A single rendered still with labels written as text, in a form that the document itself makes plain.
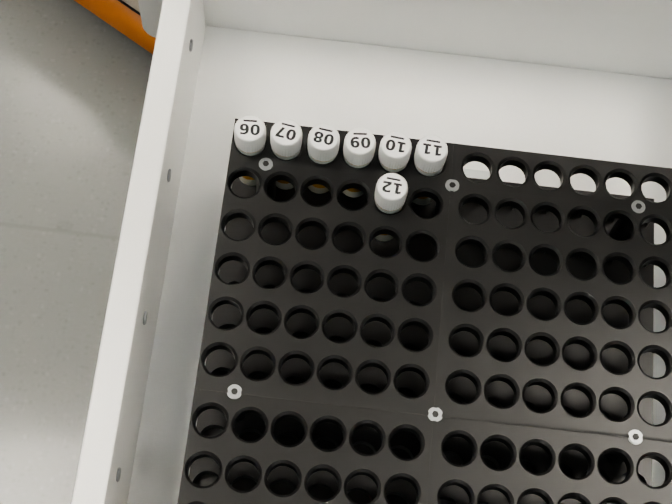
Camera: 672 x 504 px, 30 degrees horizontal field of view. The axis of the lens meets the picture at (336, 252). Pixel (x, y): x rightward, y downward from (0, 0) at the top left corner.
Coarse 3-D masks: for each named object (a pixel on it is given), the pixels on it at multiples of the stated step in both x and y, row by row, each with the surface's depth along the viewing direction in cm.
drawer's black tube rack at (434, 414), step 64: (256, 192) 49; (448, 192) 49; (512, 192) 49; (256, 256) 48; (320, 256) 48; (384, 256) 51; (448, 256) 48; (512, 256) 51; (576, 256) 52; (640, 256) 48; (256, 320) 50; (320, 320) 47; (384, 320) 47; (448, 320) 47; (512, 320) 47; (576, 320) 50; (640, 320) 48; (256, 384) 46; (320, 384) 46; (384, 384) 49; (448, 384) 49; (512, 384) 46; (576, 384) 46; (640, 384) 46; (192, 448) 45; (256, 448) 45; (320, 448) 45; (384, 448) 45; (448, 448) 48; (512, 448) 45; (576, 448) 46; (640, 448) 46
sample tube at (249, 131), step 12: (240, 120) 48; (252, 120) 48; (240, 132) 48; (252, 132) 48; (264, 132) 48; (240, 144) 49; (252, 144) 48; (264, 144) 49; (240, 180) 52; (252, 180) 52
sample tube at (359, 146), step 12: (348, 132) 48; (360, 132) 48; (348, 144) 48; (360, 144) 48; (372, 144) 48; (348, 156) 49; (360, 156) 48; (372, 156) 49; (348, 192) 52; (360, 192) 52
